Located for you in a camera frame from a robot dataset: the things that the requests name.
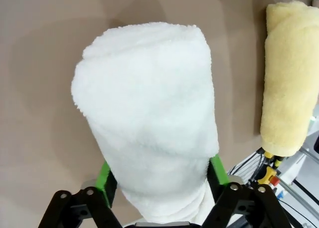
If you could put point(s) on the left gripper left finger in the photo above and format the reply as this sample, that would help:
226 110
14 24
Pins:
99 178

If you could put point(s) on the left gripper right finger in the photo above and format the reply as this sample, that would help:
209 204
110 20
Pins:
219 173

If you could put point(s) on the white towel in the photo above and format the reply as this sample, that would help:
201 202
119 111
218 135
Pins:
149 100

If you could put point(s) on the yellow emergency stop button box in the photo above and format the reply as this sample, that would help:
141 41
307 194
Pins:
268 174

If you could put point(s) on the white equipment housing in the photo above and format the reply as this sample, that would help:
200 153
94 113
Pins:
310 160

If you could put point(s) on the yellow rolled towel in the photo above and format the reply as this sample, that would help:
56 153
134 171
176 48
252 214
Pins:
289 75

